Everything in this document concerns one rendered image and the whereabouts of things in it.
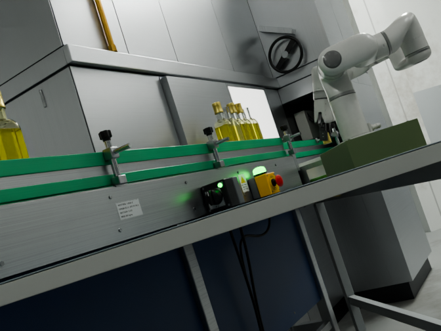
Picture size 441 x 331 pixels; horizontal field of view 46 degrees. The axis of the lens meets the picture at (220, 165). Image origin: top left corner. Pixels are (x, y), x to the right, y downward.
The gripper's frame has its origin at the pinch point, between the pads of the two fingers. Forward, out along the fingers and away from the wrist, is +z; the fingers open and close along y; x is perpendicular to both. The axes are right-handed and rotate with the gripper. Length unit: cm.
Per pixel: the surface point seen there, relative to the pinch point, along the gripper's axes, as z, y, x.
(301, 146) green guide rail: 4.1, -30.2, -21.7
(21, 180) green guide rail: 3, 141, -15
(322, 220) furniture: 39.7, -24.8, -12.2
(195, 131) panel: -6, 33, -42
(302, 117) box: -11, -86, -40
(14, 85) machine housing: -26, 88, -78
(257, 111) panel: -15, -31, -44
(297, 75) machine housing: -35, -74, -37
